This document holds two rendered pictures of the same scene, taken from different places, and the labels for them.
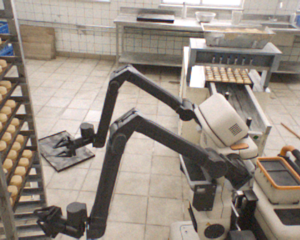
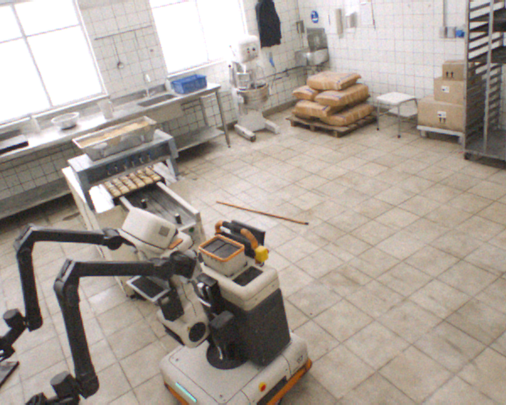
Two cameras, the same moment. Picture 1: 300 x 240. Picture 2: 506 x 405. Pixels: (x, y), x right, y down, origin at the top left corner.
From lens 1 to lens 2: 0.74 m
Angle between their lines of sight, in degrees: 27
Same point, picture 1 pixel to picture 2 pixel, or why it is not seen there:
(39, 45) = not seen: outside the picture
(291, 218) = (246, 278)
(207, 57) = (100, 173)
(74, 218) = (64, 386)
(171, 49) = (42, 177)
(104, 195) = (81, 350)
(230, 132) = (162, 235)
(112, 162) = (73, 315)
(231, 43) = (118, 148)
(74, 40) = not seen: outside the picture
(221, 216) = (196, 314)
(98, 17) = not seen: outside the picture
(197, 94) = (110, 217)
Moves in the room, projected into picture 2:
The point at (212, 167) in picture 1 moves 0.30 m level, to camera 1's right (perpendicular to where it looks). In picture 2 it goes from (161, 271) to (224, 238)
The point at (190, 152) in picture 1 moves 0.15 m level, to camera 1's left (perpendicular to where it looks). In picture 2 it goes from (137, 268) to (99, 288)
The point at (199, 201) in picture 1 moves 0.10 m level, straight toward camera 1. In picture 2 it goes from (169, 311) to (174, 325)
